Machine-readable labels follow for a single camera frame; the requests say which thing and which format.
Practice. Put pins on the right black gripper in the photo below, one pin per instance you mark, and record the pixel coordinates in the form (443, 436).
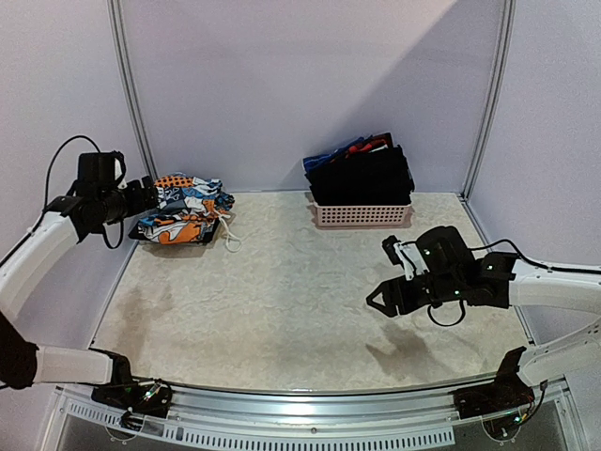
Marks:
(400, 291)

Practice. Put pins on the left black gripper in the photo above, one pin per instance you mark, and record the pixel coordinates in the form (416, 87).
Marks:
(141, 204)

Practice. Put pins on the colourful printed clothes pile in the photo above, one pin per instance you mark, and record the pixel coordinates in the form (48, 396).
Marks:
(190, 210)

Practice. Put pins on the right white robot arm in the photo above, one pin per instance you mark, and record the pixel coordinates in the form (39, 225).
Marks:
(440, 268)

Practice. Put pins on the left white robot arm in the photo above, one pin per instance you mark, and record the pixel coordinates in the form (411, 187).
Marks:
(100, 196)

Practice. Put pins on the pink plastic laundry basket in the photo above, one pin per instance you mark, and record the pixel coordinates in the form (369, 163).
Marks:
(359, 216)

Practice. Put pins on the folded black garment in basket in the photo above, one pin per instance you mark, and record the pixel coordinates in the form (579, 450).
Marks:
(380, 178)

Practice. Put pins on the red black plaid garment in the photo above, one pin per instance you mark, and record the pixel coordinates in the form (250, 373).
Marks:
(371, 144)

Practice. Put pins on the blue folded garment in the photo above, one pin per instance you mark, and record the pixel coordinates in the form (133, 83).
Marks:
(311, 163)

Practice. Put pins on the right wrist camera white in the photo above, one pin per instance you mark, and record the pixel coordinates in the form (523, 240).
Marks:
(405, 254)

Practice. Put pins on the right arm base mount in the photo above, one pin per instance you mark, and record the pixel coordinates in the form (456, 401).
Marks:
(505, 404)

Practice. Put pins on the aluminium front rail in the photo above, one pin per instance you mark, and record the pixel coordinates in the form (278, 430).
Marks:
(424, 418)

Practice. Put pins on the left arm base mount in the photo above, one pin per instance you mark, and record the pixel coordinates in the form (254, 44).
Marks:
(136, 398)

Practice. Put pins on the right aluminium frame post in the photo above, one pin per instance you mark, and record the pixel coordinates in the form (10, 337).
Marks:
(492, 98)

